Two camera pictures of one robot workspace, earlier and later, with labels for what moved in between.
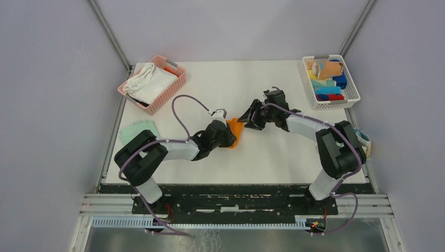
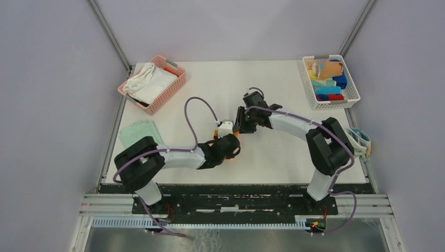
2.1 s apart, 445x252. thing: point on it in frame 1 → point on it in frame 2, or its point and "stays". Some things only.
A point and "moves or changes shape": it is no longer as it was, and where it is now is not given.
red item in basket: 171,71 stays
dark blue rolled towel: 341,80 stays
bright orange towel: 236,128 moves or changes shape
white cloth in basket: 148,85 stays
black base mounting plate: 230,201 stays
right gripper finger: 251,112 → 239,126
